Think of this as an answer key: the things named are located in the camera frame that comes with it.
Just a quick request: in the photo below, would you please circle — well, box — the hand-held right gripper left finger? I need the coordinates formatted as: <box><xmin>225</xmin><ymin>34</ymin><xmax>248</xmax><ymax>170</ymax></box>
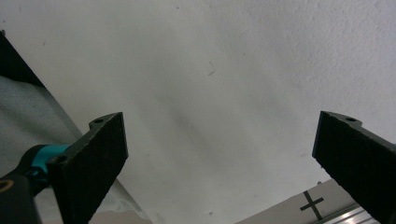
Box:
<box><xmin>46</xmin><ymin>111</ymin><xmax>130</xmax><ymax>224</ymax></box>

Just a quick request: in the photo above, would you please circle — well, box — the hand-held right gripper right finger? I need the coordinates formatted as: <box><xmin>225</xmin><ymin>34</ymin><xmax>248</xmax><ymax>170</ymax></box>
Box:
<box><xmin>311</xmin><ymin>110</ymin><xmax>396</xmax><ymax>224</ymax></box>

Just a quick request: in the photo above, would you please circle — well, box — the aluminium rail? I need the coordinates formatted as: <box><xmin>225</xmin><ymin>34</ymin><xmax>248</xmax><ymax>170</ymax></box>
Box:
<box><xmin>312</xmin><ymin>203</ymin><xmax>383</xmax><ymax>224</ymax></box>

